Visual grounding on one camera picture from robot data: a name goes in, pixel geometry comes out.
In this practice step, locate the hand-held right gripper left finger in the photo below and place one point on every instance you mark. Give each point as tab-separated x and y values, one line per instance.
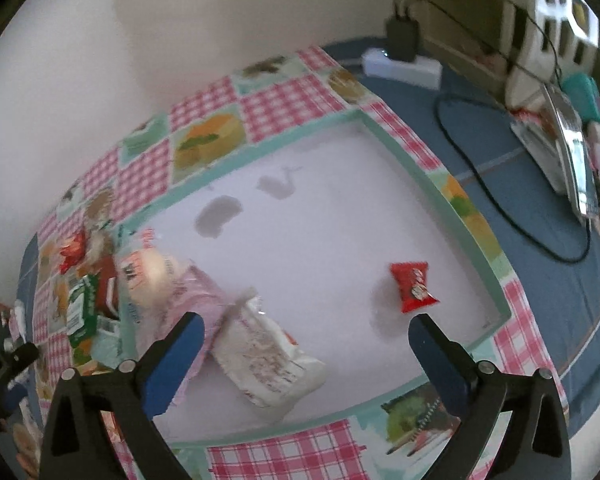
177	365

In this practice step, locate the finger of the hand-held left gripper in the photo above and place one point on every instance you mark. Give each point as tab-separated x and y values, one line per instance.
22	355

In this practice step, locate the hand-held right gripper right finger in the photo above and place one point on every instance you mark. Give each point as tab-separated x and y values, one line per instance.
437	370

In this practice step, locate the pale pink snack packet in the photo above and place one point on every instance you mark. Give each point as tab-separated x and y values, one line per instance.
205	295

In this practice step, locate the green white cracker packet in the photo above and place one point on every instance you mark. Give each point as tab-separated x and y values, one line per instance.
82	305

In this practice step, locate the small red candy packet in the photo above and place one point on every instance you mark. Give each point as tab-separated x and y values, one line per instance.
412	287

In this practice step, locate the white snack packet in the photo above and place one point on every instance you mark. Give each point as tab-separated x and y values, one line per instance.
265	360

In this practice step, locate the round pastry clear packet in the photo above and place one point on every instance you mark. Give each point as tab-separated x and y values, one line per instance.
152	270

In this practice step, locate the dark red snack packet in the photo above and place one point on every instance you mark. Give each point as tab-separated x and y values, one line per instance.
107	290

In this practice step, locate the small red white packet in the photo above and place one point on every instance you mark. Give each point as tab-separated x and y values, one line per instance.
72	252

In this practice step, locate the blue bed sheet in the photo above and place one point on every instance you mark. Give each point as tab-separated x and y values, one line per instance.
555	300

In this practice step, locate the white phone stand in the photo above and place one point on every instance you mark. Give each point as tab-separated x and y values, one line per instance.
537	152

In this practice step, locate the silver phone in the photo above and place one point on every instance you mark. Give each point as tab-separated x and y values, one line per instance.
572	155

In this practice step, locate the white power strip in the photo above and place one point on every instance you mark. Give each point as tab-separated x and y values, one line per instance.
420	71

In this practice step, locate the clear plastic bin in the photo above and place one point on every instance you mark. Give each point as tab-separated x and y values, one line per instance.
465	57

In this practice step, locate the teal plastic item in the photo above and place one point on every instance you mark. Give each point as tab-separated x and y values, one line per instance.
585	92

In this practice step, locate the white plastic chair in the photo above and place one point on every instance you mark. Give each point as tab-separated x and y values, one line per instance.
530	60

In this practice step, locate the black charger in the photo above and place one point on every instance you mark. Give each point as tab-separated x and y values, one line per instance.
400	35

